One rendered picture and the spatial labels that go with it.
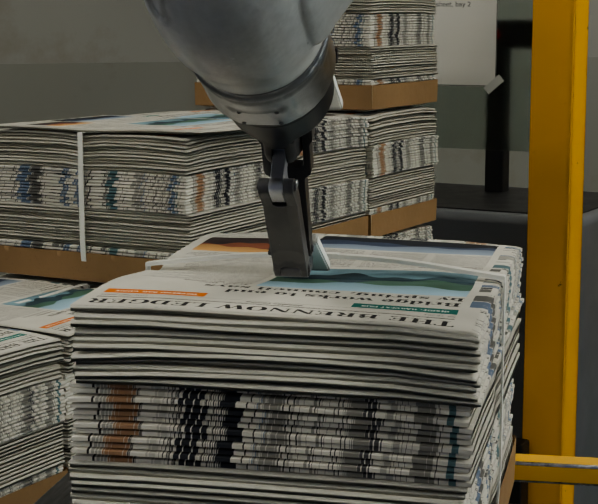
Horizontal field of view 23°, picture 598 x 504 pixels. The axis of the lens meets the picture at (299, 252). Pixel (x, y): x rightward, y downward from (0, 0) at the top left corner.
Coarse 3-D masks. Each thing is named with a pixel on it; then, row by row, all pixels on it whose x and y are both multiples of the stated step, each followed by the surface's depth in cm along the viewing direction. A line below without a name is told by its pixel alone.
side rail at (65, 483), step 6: (66, 474) 138; (60, 480) 136; (66, 480) 136; (54, 486) 134; (60, 486) 134; (66, 486) 134; (48, 492) 133; (54, 492) 133; (60, 492) 133; (66, 492) 133; (42, 498) 131; (48, 498) 131; (54, 498) 131; (60, 498) 131; (66, 498) 131
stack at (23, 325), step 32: (0, 288) 217; (32, 288) 217; (64, 288) 219; (0, 320) 195; (32, 320) 195; (64, 320) 195; (0, 352) 176; (32, 352) 181; (64, 352) 188; (0, 384) 176; (32, 384) 181; (64, 384) 189; (0, 416) 177; (32, 416) 182; (64, 416) 189; (0, 448) 177; (32, 448) 183; (64, 448) 190; (0, 480) 178; (32, 480) 184
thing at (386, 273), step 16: (176, 272) 115; (192, 272) 115; (208, 272) 116; (224, 272) 116; (240, 272) 116; (256, 272) 116; (272, 272) 116; (320, 272) 115; (336, 272) 115; (352, 272) 115; (368, 272) 115; (384, 272) 115; (400, 272) 115; (416, 272) 114; (432, 272) 114; (448, 272) 115; (496, 272) 115; (496, 368) 113; (496, 384) 114; (496, 400) 115
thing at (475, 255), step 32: (192, 256) 122; (416, 256) 122; (448, 256) 122; (480, 256) 122; (512, 256) 122; (512, 288) 121; (512, 320) 120; (512, 352) 125; (512, 384) 132; (512, 416) 133
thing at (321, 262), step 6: (312, 234) 107; (318, 240) 107; (318, 246) 108; (318, 252) 109; (324, 252) 110; (318, 258) 110; (324, 258) 110; (318, 264) 112; (324, 264) 112; (330, 264) 113; (318, 270) 113; (324, 270) 113
